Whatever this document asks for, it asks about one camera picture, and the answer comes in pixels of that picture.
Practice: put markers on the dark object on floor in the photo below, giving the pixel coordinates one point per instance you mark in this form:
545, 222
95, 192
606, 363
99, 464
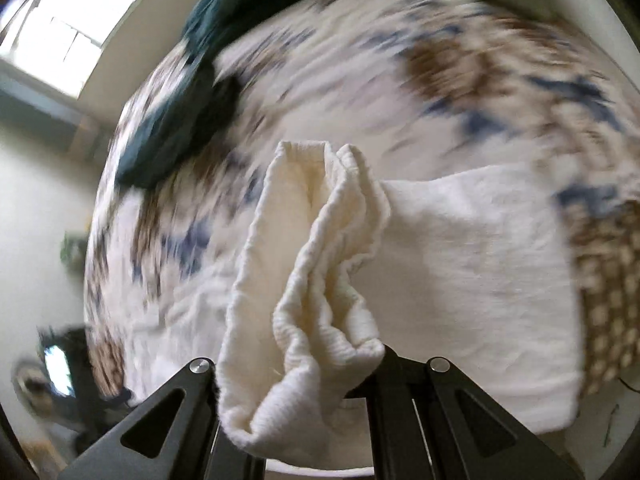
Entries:
65, 375

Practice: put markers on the cream white towel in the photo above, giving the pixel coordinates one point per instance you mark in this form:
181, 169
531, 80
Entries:
450, 270

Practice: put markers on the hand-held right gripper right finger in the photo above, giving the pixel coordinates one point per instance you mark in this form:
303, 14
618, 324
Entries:
400, 385

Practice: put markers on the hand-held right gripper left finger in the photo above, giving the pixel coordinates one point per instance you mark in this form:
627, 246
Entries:
197, 385

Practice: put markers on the dark teal cloth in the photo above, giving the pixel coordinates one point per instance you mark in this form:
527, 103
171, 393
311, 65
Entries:
170, 120

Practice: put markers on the floral printed blanket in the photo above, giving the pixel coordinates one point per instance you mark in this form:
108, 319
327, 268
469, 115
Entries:
350, 85

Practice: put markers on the window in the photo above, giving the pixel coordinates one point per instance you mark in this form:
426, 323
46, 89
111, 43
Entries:
65, 25

